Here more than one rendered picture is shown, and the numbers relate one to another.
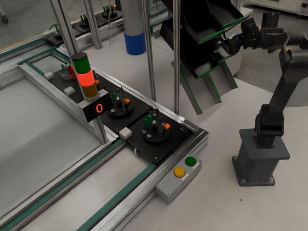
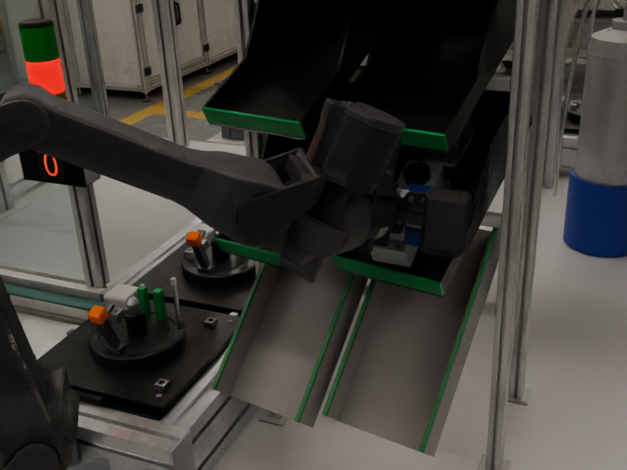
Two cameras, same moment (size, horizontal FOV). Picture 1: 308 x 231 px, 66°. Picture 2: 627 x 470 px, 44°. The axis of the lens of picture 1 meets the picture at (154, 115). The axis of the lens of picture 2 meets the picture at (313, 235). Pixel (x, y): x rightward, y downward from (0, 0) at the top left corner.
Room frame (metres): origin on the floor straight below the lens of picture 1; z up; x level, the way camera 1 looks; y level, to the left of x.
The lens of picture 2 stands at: (0.58, -1.01, 1.60)
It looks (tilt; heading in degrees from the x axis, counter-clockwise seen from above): 25 degrees down; 66
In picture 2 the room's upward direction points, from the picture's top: 3 degrees counter-clockwise
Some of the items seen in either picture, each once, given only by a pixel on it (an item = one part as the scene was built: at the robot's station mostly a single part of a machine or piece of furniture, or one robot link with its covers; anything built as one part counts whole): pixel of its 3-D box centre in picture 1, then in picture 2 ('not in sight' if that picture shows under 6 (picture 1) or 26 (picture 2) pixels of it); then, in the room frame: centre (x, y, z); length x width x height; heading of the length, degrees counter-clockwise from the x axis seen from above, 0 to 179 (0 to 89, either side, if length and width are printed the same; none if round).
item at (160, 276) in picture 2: (118, 102); (220, 246); (0.92, 0.17, 1.01); 0.24 x 0.24 x 0.13; 42
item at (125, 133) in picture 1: (125, 134); (123, 301); (0.74, 0.14, 0.97); 0.05 x 0.05 x 0.04; 42
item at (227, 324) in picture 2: (155, 134); (140, 349); (0.73, 0.00, 0.96); 0.24 x 0.24 x 0.02; 42
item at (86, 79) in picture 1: (85, 76); (45, 76); (0.69, 0.22, 1.33); 0.05 x 0.05 x 0.05
